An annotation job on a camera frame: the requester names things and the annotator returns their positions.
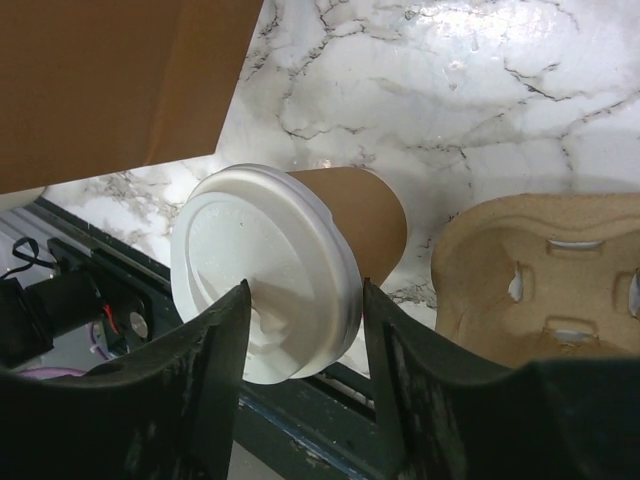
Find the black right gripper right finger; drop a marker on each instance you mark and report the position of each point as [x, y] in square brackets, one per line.
[446, 413]

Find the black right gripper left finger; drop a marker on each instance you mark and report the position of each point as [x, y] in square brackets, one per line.
[163, 411]

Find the cardboard cup carrier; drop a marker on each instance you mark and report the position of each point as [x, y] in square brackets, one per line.
[530, 276]

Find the white plastic cup lid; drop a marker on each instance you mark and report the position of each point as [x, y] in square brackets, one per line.
[254, 223]

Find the brown paper coffee cup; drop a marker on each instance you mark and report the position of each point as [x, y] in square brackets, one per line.
[346, 217]

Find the brown paper bag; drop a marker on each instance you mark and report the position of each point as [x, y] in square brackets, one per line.
[93, 87]

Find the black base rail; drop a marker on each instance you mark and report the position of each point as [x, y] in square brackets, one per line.
[318, 428]

